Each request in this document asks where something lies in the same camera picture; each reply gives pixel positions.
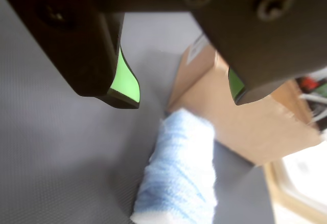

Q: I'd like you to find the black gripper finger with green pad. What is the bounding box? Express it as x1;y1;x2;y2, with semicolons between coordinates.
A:
0;0;142;110

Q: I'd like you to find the block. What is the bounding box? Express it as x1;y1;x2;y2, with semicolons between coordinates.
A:
129;107;218;224

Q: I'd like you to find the grey table mat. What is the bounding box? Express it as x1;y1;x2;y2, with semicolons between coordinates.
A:
0;0;276;224

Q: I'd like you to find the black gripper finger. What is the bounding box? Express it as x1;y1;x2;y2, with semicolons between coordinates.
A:
182;0;327;106

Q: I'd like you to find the open cardboard box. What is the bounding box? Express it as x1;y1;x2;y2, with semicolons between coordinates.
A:
166;33;323;169

